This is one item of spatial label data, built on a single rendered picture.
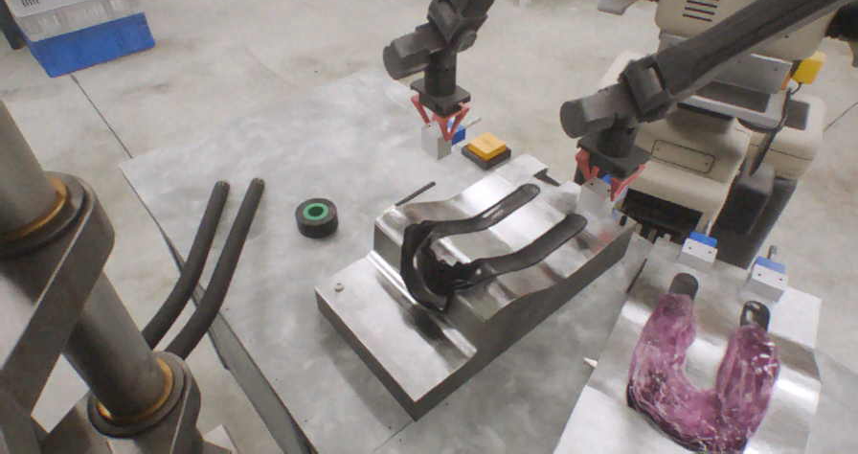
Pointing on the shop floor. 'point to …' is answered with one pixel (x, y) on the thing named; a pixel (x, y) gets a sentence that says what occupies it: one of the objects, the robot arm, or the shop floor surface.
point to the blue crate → (91, 44)
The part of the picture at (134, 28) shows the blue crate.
